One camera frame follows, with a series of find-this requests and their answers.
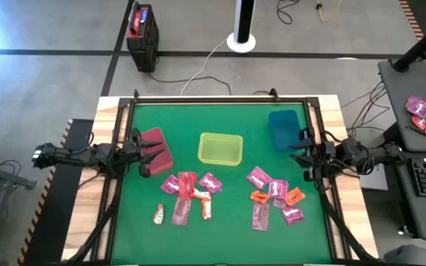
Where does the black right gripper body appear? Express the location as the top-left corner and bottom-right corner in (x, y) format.
(301, 128), (336, 182)

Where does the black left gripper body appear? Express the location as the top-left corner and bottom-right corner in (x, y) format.
(122, 128), (151, 179)

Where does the orange candy pack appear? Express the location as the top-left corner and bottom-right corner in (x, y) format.
(250, 190), (270, 204)
(285, 186), (306, 207)

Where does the small white red candy pack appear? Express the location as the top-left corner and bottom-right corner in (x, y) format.
(152, 203), (164, 225)

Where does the orange white candy wrapper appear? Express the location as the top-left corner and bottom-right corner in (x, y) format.
(192, 188), (212, 201)
(201, 199), (212, 221)

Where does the red-pink plastic bin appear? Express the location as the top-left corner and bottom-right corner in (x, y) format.
(138, 127), (175, 177)

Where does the blue plastic bin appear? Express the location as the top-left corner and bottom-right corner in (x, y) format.
(268, 109), (305, 152)

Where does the yellow-green translucent plastic bin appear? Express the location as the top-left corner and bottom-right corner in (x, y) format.
(197, 132), (244, 167)

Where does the grey side desk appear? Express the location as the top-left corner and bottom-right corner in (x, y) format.
(378, 58), (426, 153)

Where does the black red tool case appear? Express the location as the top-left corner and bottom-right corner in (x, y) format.
(126, 1), (160, 73)

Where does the black hazard-striped floor ramp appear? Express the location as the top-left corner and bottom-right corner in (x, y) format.
(16, 117), (95, 266)

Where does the green table mat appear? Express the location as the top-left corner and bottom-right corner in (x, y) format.
(111, 103), (332, 264)

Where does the grey metal stand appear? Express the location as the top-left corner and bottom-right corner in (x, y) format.
(0, 147), (38, 266)

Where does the white black pole stand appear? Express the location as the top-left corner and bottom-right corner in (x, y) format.
(226, 0), (257, 54)

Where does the black orange striped strip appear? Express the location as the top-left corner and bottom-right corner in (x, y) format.
(399, 0), (425, 40)

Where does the black metal table frame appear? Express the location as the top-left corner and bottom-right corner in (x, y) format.
(59, 88), (379, 266)

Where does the black cable bundle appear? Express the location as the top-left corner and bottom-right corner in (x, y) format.
(340, 81), (393, 140)

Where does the black floor cable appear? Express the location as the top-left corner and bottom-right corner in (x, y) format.
(146, 72), (233, 96)

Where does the white floor cable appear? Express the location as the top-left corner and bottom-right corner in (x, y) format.
(179, 36), (229, 96)

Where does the yellow cable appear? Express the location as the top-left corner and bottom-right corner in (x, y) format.
(316, 0), (343, 23)

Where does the black coiled cable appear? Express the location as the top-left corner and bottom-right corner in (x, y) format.
(276, 0), (301, 25)

